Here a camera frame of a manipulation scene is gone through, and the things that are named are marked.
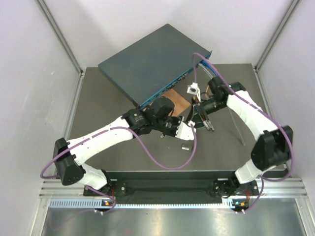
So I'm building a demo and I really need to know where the wooden board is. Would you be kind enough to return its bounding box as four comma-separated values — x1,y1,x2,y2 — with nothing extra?
145,88,191,116

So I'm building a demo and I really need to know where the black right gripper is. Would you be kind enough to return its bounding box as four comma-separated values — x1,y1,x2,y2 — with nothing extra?
186,96,227,129

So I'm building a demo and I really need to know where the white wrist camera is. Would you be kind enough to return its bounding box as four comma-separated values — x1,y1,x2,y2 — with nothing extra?
175,121,196,141
187,83,201,102

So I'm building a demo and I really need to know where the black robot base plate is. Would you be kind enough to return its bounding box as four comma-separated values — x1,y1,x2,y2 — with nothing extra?
81,170,269,204

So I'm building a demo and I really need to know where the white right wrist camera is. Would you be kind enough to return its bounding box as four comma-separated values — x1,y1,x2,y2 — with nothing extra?
187,83,201,102

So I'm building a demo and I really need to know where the dark transceiver module pair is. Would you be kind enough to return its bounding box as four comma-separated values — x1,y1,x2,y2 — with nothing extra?
202,118,214,131

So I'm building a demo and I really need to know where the dark blue network switch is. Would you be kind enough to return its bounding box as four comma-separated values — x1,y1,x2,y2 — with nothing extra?
98,24,212,108

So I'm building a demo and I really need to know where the grey ethernet cable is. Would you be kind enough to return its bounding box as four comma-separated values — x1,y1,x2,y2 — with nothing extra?
198,64,246,146

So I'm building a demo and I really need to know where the blue ethernet cable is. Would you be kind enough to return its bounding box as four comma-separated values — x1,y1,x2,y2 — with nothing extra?
199,60,217,77

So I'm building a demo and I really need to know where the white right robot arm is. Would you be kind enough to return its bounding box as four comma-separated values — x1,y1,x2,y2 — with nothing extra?
187,77,293,195

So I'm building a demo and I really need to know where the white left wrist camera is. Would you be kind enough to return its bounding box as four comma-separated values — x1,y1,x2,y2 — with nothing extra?
175,121,196,141

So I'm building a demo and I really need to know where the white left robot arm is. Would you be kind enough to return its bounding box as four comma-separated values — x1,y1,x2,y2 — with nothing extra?
53,97,194,195

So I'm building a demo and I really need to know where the grey slotted cable duct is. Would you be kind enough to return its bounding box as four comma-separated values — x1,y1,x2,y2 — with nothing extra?
49,198,248,210

